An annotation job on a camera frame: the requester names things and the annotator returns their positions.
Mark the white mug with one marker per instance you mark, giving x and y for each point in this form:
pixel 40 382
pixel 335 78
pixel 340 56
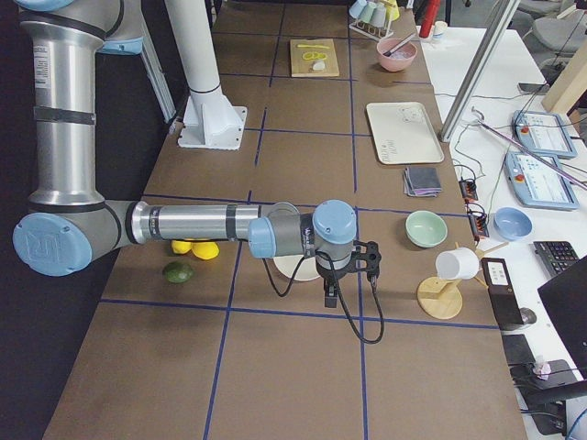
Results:
pixel 458 264

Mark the yellow plastic knife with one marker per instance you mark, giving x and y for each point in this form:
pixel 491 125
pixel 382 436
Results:
pixel 312 46

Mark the blue bowl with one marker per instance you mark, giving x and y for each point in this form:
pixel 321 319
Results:
pixel 512 224

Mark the bamboo cutting board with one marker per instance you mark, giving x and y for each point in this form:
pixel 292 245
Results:
pixel 303 69

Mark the aluminium frame post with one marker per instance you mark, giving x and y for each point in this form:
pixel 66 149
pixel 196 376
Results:
pixel 498 24

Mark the black box white label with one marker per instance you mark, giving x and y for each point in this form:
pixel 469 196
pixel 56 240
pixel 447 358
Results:
pixel 502 296

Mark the cream round plate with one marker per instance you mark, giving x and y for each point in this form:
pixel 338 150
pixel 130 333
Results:
pixel 303 269

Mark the upper teach pendant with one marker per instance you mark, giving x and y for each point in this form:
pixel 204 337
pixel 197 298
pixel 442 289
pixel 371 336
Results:
pixel 543 132

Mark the white wire cup rack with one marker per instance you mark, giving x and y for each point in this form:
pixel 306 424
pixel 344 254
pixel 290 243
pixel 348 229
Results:
pixel 373 19

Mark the white bear tray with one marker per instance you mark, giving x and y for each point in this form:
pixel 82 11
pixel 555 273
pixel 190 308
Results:
pixel 403 134

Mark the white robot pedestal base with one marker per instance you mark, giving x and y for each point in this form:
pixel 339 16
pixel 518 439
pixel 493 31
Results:
pixel 210 121

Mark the teach pendant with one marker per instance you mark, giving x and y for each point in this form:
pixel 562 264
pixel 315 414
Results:
pixel 543 132
pixel 536 185

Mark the green bowl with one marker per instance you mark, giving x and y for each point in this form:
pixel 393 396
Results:
pixel 426 229

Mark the wooden mug stand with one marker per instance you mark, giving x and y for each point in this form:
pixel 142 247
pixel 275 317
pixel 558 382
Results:
pixel 441 298

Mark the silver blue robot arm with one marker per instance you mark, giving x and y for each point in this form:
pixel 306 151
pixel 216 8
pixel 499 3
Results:
pixel 70 224

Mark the black keyboard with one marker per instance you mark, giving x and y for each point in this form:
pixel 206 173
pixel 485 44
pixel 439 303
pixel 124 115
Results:
pixel 556 256

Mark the lower yellow lemon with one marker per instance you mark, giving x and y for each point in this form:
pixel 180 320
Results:
pixel 205 250

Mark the grey folded cloth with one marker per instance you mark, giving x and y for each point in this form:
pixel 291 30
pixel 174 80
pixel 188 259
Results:
pixel 421 181

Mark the green lime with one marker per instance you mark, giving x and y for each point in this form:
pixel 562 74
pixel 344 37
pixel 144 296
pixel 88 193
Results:
pixel 177 272

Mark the yellow lemon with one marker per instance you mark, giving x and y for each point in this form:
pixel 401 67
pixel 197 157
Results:
pixel 181 247
pixel 205 250

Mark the upper yellow lemon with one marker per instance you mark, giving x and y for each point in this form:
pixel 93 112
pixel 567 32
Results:
pixel 181 247

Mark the pink bowl with ice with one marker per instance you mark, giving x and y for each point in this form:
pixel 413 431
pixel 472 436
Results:
pixel 400 59

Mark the red bottle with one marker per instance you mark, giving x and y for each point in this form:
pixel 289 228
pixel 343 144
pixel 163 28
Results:
pixel 429 18

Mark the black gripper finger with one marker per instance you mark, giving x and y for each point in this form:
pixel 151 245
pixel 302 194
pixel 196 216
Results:
pixel 333 296
pixel 327 300

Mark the lower teach pendant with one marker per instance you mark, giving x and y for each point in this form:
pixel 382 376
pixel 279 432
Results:
pixel 536 185

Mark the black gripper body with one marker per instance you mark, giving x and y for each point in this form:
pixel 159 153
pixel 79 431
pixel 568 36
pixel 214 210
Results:
pixel 331 278

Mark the steel muddler black tip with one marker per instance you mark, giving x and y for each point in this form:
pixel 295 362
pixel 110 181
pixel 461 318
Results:
pixel 399 44

